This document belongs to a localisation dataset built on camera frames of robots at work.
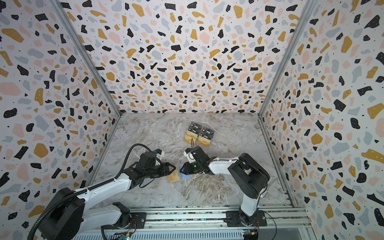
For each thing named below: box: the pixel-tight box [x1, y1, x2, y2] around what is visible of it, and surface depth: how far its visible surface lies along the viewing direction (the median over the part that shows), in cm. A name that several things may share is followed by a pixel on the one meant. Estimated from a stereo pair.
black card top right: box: [199, 126, 215, 140], surface depth 102 cm
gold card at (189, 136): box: [184, 130, 198, 145], surface depth 105 cm
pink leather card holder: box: [167, 164, 196, 184], surface depth 89 cm
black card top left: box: [187, 121, 203, 135], surface depth 105 cm
